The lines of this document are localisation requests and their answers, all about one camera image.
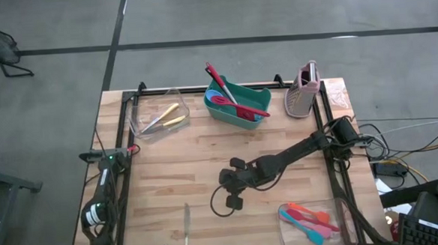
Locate red slotted spoon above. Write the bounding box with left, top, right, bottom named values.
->
left=210, top=92, right=272, bottom=121

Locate crumpled clear plastic wrap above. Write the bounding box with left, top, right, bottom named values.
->
left=323, top=78, right=351, bottom=111

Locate blue silicone spatula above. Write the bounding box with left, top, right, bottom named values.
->
left=278, top=206, right=326, bottom=245

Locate red silicone spatula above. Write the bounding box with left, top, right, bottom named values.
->
left=285, top=205, right=341, bottom=235

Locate clear plastic rectangular container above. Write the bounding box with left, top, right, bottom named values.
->
left=277, top=196, right=359, bottom=245

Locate orange-handled knife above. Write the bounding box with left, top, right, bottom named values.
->
left=181, top=202, right=194, bottom=245

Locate yellow-handled knife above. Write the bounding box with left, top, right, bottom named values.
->
left=145, top=115, right=189, bottom=135
left=139, top=102, right=182, bottom=135

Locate black keyboard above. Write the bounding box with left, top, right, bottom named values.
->
left=396, top=210, right=438, bottom=245

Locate clear glass baking dish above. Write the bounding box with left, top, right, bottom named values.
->
left=126, top=86, right=193, bottom=145

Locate white cable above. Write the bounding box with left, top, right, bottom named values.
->
left=406, top=118, right=438, bottom=128

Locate teal plastic bin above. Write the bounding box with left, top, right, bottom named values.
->
left=202, top=73, right=274, bottom=133

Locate orange silicone spatula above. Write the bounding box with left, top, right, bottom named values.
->
left=286, top=199, right=332, bottom=227

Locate black power brick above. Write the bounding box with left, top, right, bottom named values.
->
left=372, top=159, right=410, bottom=180

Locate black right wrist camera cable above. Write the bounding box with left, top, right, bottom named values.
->
left=208, top=169, right=285, bottom=219

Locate white paper sheet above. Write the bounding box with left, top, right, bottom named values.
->
left=373, top=175, right=413, bottom=217

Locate grey side table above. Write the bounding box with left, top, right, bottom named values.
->
left=0, top=157, right=47, bottom=245

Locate pink metal box grater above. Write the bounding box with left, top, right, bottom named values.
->
left=282, top=59, right=323, bottom=120

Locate black metal table frame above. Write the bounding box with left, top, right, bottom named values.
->
left=63, top=67, right=398, bottom=245

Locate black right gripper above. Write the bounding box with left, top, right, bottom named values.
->
left=218, top=154, right=281, bottom=212

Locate light blue spoon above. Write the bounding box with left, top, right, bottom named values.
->
left=205, top=85, right=265, bottom=124

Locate black stand bar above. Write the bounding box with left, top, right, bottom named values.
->
left=377, top=178, right=438, bottom=209

